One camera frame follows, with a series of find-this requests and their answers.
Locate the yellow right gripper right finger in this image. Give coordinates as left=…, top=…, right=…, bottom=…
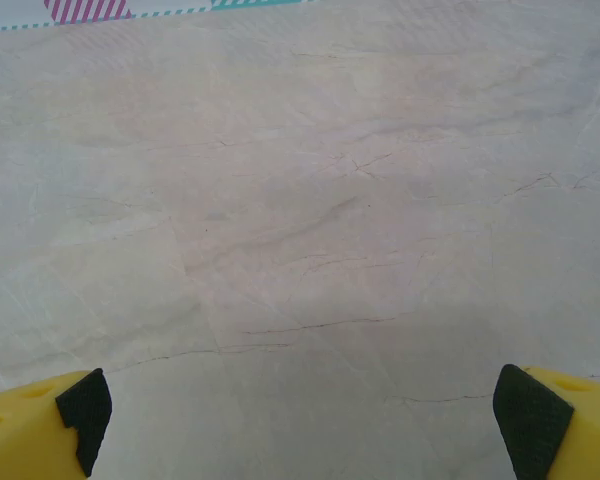
left=492, top=363, right=600, bottom=480

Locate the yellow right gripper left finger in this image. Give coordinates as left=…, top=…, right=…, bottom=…
left=0, top=368, right=113, bottom=480

